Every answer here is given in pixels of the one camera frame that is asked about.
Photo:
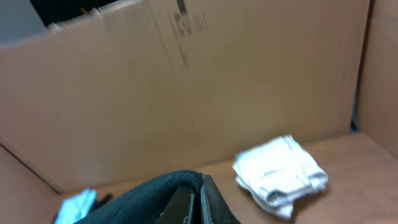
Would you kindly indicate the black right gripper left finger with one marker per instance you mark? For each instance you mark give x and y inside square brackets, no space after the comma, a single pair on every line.
[179,209]

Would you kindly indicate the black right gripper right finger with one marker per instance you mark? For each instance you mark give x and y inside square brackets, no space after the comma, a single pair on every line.
[213,207]

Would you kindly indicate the black t-shirt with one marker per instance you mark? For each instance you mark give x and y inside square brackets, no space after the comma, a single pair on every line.
[145,203]

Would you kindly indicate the beige folded shorts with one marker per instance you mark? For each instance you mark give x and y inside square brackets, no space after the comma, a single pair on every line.
[277,173]

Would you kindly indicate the light blue garment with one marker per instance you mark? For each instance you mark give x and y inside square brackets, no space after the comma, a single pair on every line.
[75,208]

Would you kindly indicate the brown cardboard wall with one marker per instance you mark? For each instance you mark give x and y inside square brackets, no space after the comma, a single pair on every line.
[138,88]

